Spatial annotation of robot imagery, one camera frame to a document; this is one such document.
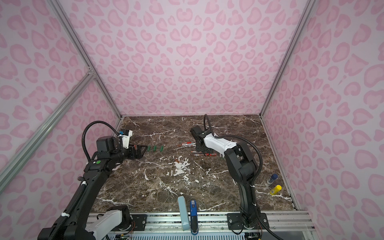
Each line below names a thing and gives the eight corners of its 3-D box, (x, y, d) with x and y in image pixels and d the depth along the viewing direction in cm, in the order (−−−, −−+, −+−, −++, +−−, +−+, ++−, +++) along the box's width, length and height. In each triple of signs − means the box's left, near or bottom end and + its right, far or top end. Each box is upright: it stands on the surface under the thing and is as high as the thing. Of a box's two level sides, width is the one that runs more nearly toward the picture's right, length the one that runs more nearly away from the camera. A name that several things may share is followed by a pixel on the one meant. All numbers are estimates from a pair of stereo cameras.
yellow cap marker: (270, 195, 83) (276, 189, 76) (268, 190, 84) (275, 184, 77) (275, 195, 83) (282, 189, 76) (273, 190, 84) (280, 184, 77)
